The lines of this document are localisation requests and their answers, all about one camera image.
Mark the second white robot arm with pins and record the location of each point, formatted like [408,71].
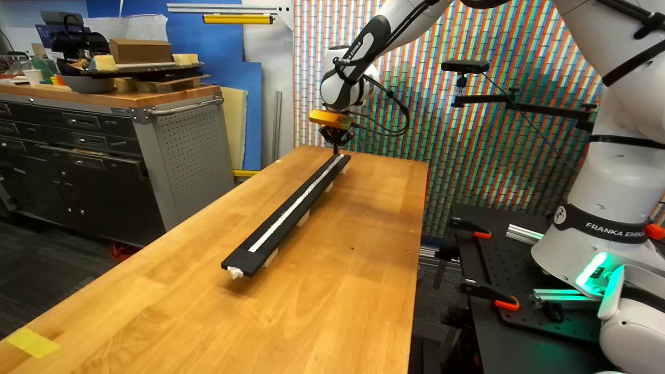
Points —
[597,239]

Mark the yellow tape patch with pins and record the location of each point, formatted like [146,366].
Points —
[31,343]

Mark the black camera on stand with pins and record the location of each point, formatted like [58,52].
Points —
[462,69]

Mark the black optical breadboard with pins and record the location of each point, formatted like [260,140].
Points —
[535,340]

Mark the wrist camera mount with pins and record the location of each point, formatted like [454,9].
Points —
[329,119]

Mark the wooden blocks on cabinet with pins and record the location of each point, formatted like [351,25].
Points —
[93,65]

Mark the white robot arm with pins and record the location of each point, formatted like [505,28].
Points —
[396,23]

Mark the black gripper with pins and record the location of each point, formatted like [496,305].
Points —
[334,137]

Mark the grey metal tool cabinet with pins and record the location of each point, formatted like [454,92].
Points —
[121,168]

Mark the black grooved rail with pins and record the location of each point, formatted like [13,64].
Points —
[265,242]

